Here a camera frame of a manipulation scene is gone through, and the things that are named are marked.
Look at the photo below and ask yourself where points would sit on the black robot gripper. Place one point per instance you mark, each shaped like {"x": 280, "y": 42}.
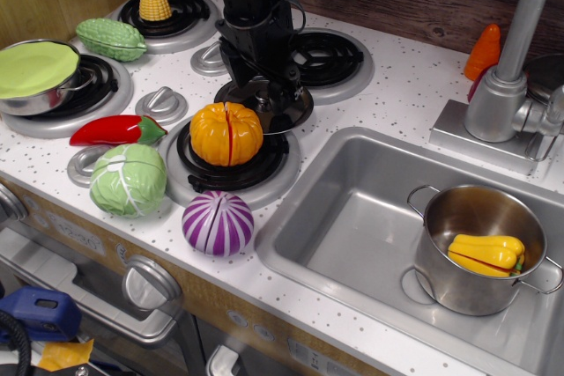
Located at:
{"x": 255, "y": 38}

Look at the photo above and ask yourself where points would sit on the steel pot lid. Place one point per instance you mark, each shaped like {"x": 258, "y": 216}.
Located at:
{"x": 276, "y": 117}

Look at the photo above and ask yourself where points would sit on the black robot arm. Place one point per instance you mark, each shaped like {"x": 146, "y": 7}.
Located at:
{"x": 255, "y": 37}

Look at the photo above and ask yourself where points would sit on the silver stove knob upper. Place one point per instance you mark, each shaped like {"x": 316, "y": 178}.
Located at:
{"x": 208, "y": 61}

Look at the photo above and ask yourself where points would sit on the silver stove knob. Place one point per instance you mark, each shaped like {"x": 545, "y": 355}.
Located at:
{"x": 81, "y": 165}
{"x": 165, "y": 106}
{"x": 208, "y": 61}

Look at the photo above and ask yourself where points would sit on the back right stove burner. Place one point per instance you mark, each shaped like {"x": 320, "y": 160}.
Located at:
{"x": 334, "y": 66}

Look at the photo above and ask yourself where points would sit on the stove burner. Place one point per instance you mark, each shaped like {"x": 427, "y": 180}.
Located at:
{"x": 259, "y": 182}
{"x": 191, "y": 24}
{"x": 108, "y": 90}
{"x": 334, "y": 66}

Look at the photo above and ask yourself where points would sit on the front right stove burner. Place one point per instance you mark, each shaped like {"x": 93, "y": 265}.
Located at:
{"x": 259, "y": 182}

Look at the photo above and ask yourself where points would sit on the silver stove knob middle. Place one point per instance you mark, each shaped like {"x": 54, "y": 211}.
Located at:
{"x": 165, "y": 106}

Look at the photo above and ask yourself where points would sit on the back left stove burner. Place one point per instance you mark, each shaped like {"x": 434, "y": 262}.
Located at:
{"x": 191, "y": 24}

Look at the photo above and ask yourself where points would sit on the front left stove burner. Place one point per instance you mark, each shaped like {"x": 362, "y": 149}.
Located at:
{"x": 108, "y": 90}

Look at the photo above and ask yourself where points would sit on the silver stove knob lower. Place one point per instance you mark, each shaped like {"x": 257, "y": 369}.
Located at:
{"x": 81, "y": 165}

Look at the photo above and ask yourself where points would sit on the steel pan on stove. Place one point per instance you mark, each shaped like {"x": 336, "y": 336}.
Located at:
{"x": 44, "y": 101}

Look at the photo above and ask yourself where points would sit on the orange toy pumpkin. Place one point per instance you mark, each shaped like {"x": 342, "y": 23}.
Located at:
{"x": 226, "y": 134}

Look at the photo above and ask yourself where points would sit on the grey sink basin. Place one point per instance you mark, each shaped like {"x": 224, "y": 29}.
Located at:
{"x": 369, "y": 222}

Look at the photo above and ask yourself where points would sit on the purple striped toy onion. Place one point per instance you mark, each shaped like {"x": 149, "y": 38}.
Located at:
{"x": 217, "y": 223}

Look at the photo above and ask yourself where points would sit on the yellow toy corn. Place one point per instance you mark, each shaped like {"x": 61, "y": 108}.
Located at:
{"x": 154, "y": 10}

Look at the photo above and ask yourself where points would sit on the red toy chili pepper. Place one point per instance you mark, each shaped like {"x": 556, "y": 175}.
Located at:
{"x": 117, "y": 130}

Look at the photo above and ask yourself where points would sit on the green toy bitter gourd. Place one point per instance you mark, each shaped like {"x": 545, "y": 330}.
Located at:
{"x": 113, "y": 39}

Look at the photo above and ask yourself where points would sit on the green toy cabbage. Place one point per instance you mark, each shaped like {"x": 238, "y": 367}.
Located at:
{"x": 129, "y": 181}

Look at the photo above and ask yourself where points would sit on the orange toy carrot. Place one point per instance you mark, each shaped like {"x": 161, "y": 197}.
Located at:
{"x": 485, "y": 53}

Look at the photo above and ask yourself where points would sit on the silver oven dial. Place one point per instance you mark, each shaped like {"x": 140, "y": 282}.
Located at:
{"x": 147, "y": 285}

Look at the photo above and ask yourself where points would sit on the silver toy faucet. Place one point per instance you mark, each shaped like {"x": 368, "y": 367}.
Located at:
{"x": 501, "y": 125}

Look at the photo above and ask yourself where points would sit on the steel pot in sink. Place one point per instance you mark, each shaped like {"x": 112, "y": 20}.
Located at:
{"x": 481, "y": 211}

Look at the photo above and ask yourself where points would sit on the light green plate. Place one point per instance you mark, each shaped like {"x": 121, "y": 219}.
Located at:
{"x": 34, "y": 67}

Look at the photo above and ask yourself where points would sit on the yellow toy bell pepper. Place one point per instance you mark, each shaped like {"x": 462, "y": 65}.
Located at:
{"x": 493, "y": 255}

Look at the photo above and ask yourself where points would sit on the blue plastic clamp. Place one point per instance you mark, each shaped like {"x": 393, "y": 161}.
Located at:
{"x": 46, "y": 315}

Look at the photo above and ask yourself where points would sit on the yellow tape piece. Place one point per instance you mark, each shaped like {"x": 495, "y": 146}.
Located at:
{"x": 61, "y": 355}

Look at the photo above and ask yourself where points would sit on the silver oven door handle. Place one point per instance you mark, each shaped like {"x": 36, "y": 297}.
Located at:
{"x": 38, "y": 266}

